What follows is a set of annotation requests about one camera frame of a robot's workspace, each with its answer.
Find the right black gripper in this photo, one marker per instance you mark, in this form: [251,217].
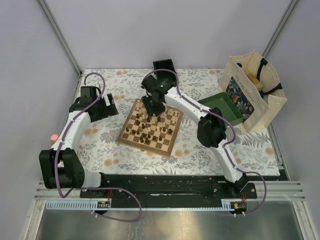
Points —
[159,111]

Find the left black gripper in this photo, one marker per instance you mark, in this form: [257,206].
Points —
[110,110]

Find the wooden chess board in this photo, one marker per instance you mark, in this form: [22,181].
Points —
[155,134]

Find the green metal tray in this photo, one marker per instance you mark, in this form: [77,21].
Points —
[225,105]

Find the cream canvas tote bag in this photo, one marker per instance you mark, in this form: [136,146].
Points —
[258,108]

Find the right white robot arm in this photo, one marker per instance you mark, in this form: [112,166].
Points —
[211,126]

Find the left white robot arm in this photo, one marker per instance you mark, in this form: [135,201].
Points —
[63,154]

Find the black plastic bin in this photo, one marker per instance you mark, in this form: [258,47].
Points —
[163,64]

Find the pink capped bottle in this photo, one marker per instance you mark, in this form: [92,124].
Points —
[54,138]

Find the wooden box in bag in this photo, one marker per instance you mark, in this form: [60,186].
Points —
[255,81]

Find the floral table mat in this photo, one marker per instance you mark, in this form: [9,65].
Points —
[99,150]

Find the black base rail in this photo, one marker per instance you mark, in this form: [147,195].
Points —
[216,187]

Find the white slotted cable duct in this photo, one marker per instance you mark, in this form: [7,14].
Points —
[146,205]

